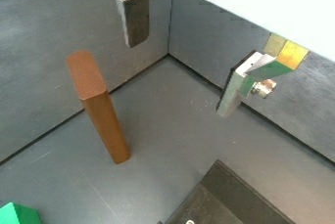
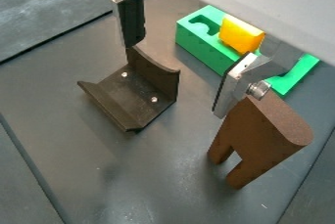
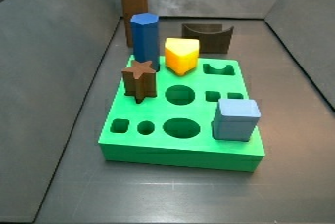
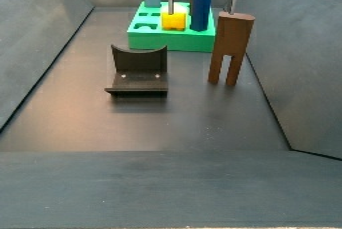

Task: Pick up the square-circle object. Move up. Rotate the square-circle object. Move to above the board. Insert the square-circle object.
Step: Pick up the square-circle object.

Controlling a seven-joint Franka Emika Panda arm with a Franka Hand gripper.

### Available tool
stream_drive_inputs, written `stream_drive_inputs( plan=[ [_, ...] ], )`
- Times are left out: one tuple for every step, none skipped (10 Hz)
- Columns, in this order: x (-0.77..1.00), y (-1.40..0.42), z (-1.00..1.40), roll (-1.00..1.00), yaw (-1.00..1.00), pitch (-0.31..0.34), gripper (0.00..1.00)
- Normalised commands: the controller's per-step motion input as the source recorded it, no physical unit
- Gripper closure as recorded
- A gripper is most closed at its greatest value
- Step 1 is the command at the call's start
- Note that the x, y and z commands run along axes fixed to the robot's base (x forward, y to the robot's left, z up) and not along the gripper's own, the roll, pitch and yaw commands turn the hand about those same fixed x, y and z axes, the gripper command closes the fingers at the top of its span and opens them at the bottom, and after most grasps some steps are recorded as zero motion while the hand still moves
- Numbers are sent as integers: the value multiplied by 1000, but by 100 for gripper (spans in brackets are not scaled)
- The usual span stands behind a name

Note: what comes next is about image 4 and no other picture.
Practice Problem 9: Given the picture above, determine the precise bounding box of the blue hexagonal prism block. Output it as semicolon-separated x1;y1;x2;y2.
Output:
190;0;211;31

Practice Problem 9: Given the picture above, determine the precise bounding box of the green shape sorter board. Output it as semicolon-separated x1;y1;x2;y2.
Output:
127;3;215;52

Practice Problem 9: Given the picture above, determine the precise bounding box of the black curved holder bracket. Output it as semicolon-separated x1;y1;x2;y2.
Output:
104;45;168;95

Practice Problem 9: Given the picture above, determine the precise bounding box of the yellow pentagon block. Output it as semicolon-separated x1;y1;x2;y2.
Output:
160;4;187;31

